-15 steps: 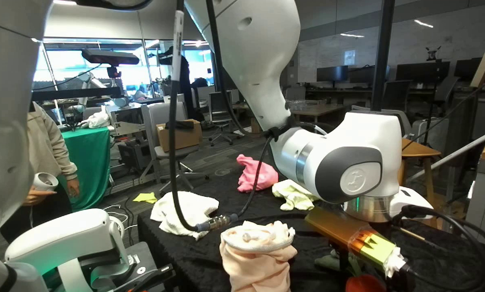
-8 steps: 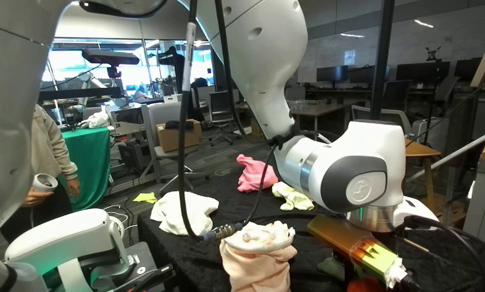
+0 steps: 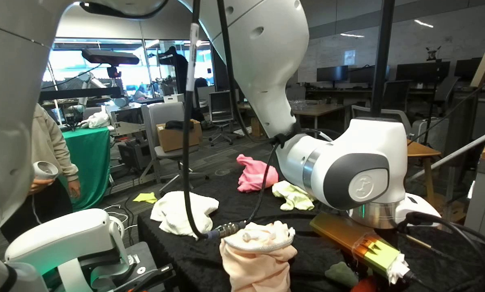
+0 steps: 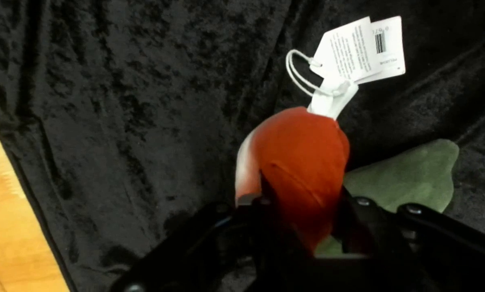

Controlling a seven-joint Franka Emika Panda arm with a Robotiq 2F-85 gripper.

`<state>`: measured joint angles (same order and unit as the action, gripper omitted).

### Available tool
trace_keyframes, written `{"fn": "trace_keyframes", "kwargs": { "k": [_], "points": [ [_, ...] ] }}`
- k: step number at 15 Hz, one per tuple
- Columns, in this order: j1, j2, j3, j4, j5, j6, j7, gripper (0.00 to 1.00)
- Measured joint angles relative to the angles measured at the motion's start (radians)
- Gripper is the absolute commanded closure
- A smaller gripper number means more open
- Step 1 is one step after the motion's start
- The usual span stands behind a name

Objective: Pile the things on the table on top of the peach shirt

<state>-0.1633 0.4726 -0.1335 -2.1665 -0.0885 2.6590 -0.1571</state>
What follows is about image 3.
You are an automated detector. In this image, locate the black computer monitor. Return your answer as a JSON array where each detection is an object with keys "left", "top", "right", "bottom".
[
  {"left": 349, "top": 64, "right": 376, "bottom": 88},
  {"left": 454, "top": 56, "right": 483, "bottom": 84},
  {"left": 394, "top": 61, "right": 452, "bottom": 87},
  {"left": 315, "top": 64, "right": 352, "bottom": 90}
]

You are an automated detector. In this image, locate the pale yellow white cloth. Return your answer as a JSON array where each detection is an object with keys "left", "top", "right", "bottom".
[{"left": 271, "top": 181, "right": 316, "bottom": 213}]

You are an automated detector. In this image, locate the white braided rope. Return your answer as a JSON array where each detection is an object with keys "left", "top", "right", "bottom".
[{"left": 219, "top": 221, "right": 297, "bottom": 257}]

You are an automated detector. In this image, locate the green cloth cover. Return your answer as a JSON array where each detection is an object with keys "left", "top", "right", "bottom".
[{"left": 60, "top": 127, "right": 113, "bottom": 212}]

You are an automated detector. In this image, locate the black pouch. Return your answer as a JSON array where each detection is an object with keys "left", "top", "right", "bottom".
[{"left": 164, "top": 121, "right": 196, "bottom": 132}]

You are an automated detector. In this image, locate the black vertical pole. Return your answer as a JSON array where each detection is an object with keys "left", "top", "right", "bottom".
[{"left": 370, "top": 0, "right": 397, "bottom": 121}]

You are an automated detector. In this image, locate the yellow rag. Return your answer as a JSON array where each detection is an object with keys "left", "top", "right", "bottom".
[{"left": 131, "top": 191, "right": 159, "bottom": 207}]

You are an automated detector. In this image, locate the small cardboard box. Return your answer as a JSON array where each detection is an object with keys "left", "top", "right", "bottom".
[{"left": 156, "top": 119, "right": 204, "bottom": 155}]

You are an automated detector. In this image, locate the amber wrist camera mount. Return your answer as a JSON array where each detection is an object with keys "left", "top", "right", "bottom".
[{"left": 310, "top": 210, "right": 412, "bottom": 288}]

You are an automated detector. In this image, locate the cream white towel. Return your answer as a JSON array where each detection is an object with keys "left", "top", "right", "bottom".
[{"left": 149, "top": 191, "right": 221, "bottom": 241}]

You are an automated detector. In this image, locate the peach shirt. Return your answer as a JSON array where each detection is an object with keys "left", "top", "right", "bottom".
[{"left": 217, "top": 221, "right": 298, "bottom": 292}]

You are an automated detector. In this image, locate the white crumpled bag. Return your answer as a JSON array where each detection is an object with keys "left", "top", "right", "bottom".
[{"left": 78, "top": 108, "right": 113, "bottom": 131}]

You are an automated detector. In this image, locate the light metal rod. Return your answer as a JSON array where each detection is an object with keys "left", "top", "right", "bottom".
[{"left": 414, "top": 132, "right": 485, "bottom": 176}]

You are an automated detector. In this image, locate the black velvet tablecloth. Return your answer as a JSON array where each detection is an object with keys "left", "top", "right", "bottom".
[{"left": 136, "top": 168, "right": 485, "bottom": 292}]

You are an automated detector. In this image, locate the grey office chair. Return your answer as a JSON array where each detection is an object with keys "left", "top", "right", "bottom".
[{"left": 138, "top": 103, "right": 199, "bottom": 192}]

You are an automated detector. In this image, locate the person in beige top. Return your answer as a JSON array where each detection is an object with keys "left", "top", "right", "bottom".
[{"left": 29, "top": 103, "right": 84, "bottom": 202}]

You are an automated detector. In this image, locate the wooden stool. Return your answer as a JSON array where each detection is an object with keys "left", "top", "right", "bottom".
[{"left": 405, "top": 142, "right": 443, "bottom": 230}]

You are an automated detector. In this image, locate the black metal rail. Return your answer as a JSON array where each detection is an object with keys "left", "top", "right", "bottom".
[{"left": 37, "top": 87, "right": 125, "bottom": 105}]

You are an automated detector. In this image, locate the white handheld controller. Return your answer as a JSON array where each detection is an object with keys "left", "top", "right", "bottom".
[{"left": 32, "top": 161, "right": 60, "bottom": 181}]

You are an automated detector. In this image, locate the black stereo camera bar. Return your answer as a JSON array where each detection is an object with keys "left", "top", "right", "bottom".
[{"left": 79, "top": 48, "right": 141, "bottom": 80}]

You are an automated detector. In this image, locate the wooden office desk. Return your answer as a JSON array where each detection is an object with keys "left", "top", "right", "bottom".
[{"left": 290, "top": 100, "right": 345, "bottom": 137}]

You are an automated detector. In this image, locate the pink cloth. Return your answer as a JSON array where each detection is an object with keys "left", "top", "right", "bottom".
[{"left": 235, "top": 153, "right": 281, "bottom": 194}]

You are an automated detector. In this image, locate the white frame office chair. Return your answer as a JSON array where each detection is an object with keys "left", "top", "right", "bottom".
[{"left": 350, "top": 105, "right": 414, "bottom": 124}]

